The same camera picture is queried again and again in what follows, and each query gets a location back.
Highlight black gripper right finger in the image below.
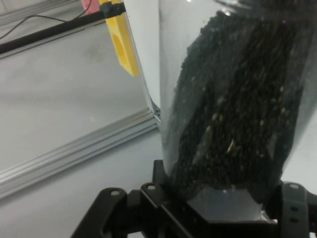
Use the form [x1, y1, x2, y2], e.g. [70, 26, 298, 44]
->
[259, 181, 317, 238]

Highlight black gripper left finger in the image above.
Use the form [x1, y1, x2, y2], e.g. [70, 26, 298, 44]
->
[71, 160, 174, 238]

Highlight clear jar of dark seeds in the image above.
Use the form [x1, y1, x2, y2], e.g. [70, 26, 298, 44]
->
[158, 0, 317, 222]

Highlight black stand pole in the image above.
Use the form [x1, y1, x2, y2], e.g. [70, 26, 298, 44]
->
[0, 3, 127, 56]

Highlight aluminium frame rail short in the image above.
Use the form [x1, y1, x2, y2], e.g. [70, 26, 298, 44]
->
[0, 108, 161, 199]

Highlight aluminium frame corner post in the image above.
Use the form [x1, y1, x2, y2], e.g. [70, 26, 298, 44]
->
[122, 0, 163, 130]

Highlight yellow plastic bracket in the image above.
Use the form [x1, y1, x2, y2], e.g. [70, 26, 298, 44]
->
[99, 0, 141, 76]

